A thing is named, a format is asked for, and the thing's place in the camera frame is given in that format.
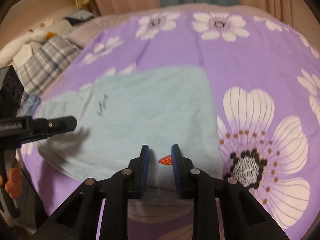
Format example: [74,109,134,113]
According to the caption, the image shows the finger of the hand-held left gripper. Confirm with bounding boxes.
[47,116,77,137]

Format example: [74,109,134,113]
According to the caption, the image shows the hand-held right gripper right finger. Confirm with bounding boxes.
[171,144,290,240]

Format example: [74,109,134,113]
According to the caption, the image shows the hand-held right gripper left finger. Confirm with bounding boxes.
[32,144,150,240]

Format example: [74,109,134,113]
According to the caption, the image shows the light blue strawberry pants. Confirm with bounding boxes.
[37,66,224,189]

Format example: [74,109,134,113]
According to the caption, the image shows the person's left hand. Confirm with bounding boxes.
[5,164,22,198]

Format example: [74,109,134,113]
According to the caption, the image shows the folded blue jeans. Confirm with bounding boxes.
[21,94,42,115]

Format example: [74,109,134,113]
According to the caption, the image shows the plaid pillow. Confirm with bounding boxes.
[16,36,83,98]

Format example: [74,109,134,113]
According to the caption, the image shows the white plush goose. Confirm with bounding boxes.
[0,19,73,60]

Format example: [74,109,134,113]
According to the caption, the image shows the beige wooden headboard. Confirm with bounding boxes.
[0,0,83,53]

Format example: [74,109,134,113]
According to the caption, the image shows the beige quilted pillow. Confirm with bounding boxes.
[72,14,130,48]

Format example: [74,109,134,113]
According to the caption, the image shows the purple floral blanket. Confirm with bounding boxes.
[20,10,320,240]

